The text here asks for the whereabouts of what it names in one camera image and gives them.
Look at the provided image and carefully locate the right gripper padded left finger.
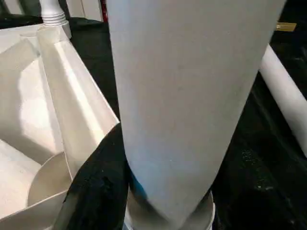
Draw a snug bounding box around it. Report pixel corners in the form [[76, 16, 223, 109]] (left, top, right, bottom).
[[50, 122, 132, 230]]

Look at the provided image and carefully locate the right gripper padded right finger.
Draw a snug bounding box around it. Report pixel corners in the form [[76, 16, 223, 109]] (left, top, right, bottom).
[[211, 144, 307, 230]]

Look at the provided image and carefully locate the white plastic table top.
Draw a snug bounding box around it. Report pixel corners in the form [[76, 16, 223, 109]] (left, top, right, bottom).
[[0, 24, 120, 230]]

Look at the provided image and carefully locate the white plastic table leg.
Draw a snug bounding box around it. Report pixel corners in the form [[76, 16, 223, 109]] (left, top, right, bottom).
[[259, 44, 307, 159], [39, 0, 69, 27], [105, 0, 287, 230]]

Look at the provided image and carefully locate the black plastic mat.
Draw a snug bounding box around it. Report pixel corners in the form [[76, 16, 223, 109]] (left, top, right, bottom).
[[0, 14, 307, 230]]

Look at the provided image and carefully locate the small red bottle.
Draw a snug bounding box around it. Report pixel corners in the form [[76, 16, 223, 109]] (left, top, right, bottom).
[[101, 0, 108, 22]]

